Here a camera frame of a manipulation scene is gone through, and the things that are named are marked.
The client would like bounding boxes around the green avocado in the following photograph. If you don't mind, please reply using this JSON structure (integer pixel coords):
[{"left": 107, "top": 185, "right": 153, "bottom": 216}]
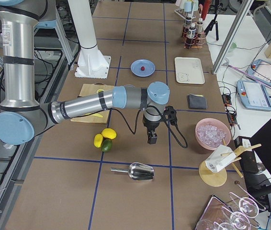
[{"left": 101, "top": 139, "right": 113, "bottom": 152}]

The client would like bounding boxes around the steel scoop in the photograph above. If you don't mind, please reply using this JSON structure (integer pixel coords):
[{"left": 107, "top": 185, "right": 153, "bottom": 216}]
[{"left": 111, "top": 162, "right": 155, "bottom": 181}]

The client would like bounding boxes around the bottle with white cap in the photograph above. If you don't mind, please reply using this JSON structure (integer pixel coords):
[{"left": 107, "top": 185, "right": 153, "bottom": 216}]
[
  {"left": 187, "top": 23, "right": 196, "bottom": 39},
  {"left": 184, "top": 16, "right": 192, "bottom": 38},
  {"left": 196, "top": 18, "right": 203, "bottom": 34}
]

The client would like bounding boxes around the black tripod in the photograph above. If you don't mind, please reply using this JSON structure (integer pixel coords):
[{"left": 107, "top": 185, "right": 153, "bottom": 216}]
[{"left": 204, "top": 0, "right": 223, "bottom": 41}]

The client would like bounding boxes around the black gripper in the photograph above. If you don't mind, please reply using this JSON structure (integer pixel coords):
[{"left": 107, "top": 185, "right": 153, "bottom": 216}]
[{"left": 143, "top": 105, "right": 177, "bottom": 144}]

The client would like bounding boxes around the blue teach pendant near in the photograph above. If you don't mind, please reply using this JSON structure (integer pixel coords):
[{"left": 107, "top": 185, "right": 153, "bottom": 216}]
[{"left": 237, "top": 80, "right": 271, "bottom": 111}]

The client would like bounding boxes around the cream bear tray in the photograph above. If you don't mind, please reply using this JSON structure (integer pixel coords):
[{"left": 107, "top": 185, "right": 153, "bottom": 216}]
[{"left": 174, "top": 57, "right": 205, "bottom": 85}]

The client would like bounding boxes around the wooden cutting board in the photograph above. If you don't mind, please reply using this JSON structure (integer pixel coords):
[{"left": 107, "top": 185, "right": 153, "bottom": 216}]
[{"left": 71, "top": 84, "right": 114, "bottom": 124}]

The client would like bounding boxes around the white wire cup rack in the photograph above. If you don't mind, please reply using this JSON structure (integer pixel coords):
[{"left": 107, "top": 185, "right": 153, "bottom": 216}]
[{"left": 174, "top": 0, "right": 199, "bottom": 18}]

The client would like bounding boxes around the black monitor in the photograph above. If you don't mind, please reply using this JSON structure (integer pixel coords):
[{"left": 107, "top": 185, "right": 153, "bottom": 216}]
[{"left": 235, "top": 111, "right": 271, "bottom": 202}]

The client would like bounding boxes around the bottle with white cap lower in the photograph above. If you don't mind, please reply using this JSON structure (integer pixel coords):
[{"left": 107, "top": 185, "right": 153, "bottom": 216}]
[{"left": 187, "top": 23, "right": 196, "bottom": 39}]

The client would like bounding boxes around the mint green bowl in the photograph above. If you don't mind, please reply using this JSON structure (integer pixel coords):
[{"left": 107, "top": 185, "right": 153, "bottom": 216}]
[{"left": 228, "top": 42, "right": 237, "bottom": 53}]

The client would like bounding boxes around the yellow plastic knife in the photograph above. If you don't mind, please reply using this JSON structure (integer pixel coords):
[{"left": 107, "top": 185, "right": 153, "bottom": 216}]
[{"left": 88, "top": 113, "right": 103, "bottom": 118}]

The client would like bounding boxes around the wine glass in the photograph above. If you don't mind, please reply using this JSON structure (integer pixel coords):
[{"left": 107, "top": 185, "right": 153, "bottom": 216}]
[{"left": 228, "top": 192, "right": 266, "bottom": 219}]

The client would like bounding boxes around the yellow lemon oblong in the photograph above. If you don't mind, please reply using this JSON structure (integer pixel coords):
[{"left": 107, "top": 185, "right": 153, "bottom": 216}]
[{"left": 93, "top": 134, "right": 103, "bottom": 148}]

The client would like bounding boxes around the grey yellow folded cloth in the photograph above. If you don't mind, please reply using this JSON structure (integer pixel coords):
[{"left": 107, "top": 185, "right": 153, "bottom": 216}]
[{"left": 187, "top": 94, "right": 208, "bottom": 109}]

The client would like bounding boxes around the bottle with white cap right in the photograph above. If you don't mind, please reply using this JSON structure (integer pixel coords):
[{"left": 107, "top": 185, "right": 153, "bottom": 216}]
[{"left": 196, "top": 18, "right": 203, "bottom": 34}]

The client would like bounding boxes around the blue teach pendant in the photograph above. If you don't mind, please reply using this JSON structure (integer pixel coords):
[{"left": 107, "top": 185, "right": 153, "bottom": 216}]
[
  {"left": 237, "top": 80, "right": 271, "bottom": 111},
  {"left": 246, "top": 59, "right": 271, "bottom": 86}
]

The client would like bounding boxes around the pink bowl with ice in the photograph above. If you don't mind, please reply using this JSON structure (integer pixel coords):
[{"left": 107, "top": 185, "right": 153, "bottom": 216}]
[{"left": 195, "top": 118, "right": 231, "bottom": 150}]

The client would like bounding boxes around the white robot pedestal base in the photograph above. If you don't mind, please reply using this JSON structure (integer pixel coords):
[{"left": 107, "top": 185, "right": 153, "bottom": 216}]
[{"left": 68, "top": 0, "right": 111, "bottom": 79}]

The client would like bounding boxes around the bottle with white cap left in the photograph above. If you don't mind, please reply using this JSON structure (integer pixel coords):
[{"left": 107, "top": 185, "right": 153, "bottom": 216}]
[{"left": 184, "top": 16, "right": 192, "bottom": 38}]

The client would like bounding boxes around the copper wire bottle rack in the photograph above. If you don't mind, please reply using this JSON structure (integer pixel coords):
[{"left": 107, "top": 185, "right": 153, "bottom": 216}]
[{"left": 182, "top": 28, "right": 206, "bottom": 49}]

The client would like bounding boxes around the yellow lemon round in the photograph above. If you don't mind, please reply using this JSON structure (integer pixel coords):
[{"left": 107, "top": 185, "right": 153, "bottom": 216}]
[{"left": 101, "top": 128, "right": 117, "bottom": 139}]

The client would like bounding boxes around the blue plate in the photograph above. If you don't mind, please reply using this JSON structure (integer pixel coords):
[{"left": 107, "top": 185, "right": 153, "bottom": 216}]
[{"left": 130, "top": 59, "right": 156, "bottom": 77}]

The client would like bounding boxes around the aluminium frame post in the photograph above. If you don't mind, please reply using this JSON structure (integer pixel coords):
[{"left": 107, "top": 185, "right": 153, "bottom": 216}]
[{"left": 212, "top": 0, "right": 254, "bottom": 74}]

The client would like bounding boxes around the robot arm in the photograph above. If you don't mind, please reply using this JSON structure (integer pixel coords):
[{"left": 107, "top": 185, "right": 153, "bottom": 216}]
[{"left": 0, "top": 0, "right": 170, "bottom": 145}]

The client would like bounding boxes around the blue teach pendant far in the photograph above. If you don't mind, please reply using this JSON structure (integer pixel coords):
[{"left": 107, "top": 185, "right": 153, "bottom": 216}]
[{"left": 246, "top": 59, "right": 271, "bottom": 86}]

